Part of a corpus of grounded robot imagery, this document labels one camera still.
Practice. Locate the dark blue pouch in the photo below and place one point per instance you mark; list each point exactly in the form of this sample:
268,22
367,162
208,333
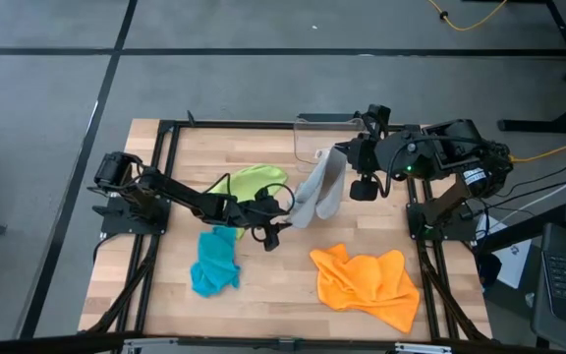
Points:
489,270

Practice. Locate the teal microfiber towel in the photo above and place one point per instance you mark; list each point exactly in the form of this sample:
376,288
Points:
214,265

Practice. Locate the black aluminium table frame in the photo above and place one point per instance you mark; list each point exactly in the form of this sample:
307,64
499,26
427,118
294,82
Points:
243,124

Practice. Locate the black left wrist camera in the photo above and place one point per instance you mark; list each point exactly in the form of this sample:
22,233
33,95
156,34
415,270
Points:
269,242

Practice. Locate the white paper sheet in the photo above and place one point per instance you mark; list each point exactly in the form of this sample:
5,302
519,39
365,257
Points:
516,265

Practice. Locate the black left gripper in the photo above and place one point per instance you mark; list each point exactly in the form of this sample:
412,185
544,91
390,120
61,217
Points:
261,211

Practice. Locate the black table-level camera mount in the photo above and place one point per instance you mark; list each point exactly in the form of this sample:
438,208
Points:
286,344

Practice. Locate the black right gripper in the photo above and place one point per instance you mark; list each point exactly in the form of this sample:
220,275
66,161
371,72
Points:
369,155

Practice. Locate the silver metal bracket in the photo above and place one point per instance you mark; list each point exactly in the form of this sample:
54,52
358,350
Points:
420,349
145,344

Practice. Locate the clear plastic bin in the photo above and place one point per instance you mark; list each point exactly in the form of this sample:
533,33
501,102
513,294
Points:
307,142

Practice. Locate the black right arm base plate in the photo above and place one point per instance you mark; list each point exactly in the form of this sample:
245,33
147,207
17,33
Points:
457,228

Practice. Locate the black desk frame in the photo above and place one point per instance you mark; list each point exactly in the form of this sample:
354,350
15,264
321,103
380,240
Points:
528,126

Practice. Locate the orange microfiber towel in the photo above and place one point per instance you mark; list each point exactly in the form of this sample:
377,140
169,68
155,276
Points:
361,285

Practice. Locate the black rig beam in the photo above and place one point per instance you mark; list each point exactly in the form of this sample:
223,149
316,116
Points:
67,343

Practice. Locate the lime green microfiber towel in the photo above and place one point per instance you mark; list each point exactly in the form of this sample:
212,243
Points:
253,179

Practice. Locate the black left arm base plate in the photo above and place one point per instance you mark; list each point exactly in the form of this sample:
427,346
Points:
116,225

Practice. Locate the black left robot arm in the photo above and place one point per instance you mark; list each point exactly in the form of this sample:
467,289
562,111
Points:
175,192

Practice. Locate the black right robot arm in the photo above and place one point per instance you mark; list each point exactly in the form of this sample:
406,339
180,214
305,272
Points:
435,152

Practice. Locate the grey microfiber towel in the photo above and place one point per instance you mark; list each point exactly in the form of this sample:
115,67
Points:
322,192

